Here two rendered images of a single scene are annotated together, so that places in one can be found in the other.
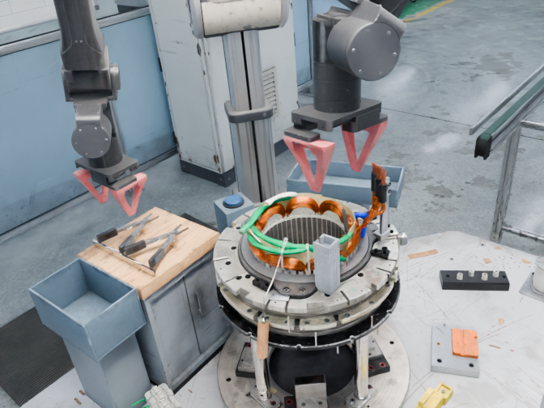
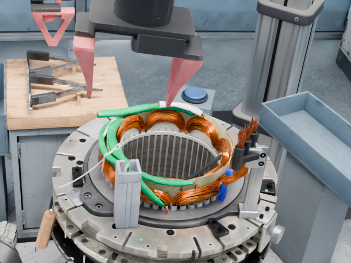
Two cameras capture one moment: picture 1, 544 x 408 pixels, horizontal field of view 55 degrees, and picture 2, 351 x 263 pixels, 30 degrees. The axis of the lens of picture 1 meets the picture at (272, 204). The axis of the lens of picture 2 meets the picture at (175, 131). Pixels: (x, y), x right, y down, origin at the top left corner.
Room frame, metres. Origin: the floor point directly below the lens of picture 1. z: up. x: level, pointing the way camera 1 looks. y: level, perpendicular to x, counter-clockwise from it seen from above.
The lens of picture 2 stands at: (0.14, -0.45, 1.68)
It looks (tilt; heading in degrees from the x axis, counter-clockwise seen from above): 36 degrees down; 33
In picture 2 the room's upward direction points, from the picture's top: 6 degrees clockwise
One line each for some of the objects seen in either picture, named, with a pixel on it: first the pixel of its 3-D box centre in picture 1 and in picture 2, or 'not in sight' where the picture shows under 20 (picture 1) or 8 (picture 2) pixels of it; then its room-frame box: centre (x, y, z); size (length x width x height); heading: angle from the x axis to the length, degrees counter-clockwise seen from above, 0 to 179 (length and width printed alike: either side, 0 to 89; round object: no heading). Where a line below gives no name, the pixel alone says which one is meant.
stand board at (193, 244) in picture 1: (150, 248); (65, 90); (0.83, 0.24, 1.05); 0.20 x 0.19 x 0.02; 139
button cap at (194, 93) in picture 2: (233, 200); (195, 93); (1.00, 0.09, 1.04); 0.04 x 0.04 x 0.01
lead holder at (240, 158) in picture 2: (379, 186); (245, 150); (0.72, -0.17, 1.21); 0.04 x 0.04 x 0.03; 47
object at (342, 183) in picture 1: (346, 225); (312, 198); (1.03, -0.17, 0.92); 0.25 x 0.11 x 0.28; 67
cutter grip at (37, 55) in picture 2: (107, 235); (37, 55); (0.84, 0.32, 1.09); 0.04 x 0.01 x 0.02; 125
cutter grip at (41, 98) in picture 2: (156, 257); (43, 98); (0.75, 0.21, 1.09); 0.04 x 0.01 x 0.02; 154
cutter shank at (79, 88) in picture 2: (168, 241); (71, 91); (0.80, 0.20, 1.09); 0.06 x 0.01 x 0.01; 164
